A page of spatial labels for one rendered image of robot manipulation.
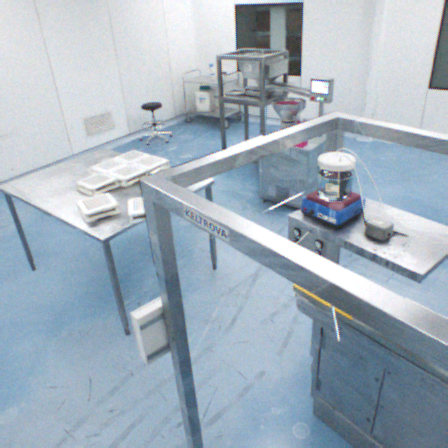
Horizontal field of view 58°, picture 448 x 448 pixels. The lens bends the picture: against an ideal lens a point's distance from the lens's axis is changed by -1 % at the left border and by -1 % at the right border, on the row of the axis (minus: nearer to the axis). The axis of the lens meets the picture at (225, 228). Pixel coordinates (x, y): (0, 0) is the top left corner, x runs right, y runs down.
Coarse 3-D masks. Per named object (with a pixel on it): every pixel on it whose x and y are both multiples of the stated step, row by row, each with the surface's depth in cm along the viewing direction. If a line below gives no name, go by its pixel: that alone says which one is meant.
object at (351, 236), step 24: (288, 216) 182; (360, 216) 177; (384, 216) 176; (408, 216) 175; (336, 240) 165; (360, 240) 161; (384, 240) 160; (408, 240) 159; (432, 240) 158; (384, 264) 151; (408, 264) 146; (432, 264) 145
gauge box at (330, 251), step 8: (288, 224) 184; (288, 232) 185; (304, 232) 178; (288, 240) 188; (304, 240) 180; (312, 240) 176; (320, 240) 172; (312, 248) 177; (328, 248) 172; (336, 248) 177; (328, 256) 174; (336, 256) 179; (336, 264) 182
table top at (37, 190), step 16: (80, 160) 388; (96, 160) 385; (32, 176) 360; (48, 176) 358; (64, 176) 355; (80, 176) 353; (16, 192) 332; (32, 192) 330; (48, 192) 328; (64, 192) 326; (80, 192) 324; (112, 192) 321; (128, 192) 319; (48, 208) 303; (64, 208) 301; (80, 224) 279; (96, 224) 278; (112, 224) 276; (128, 224) 275
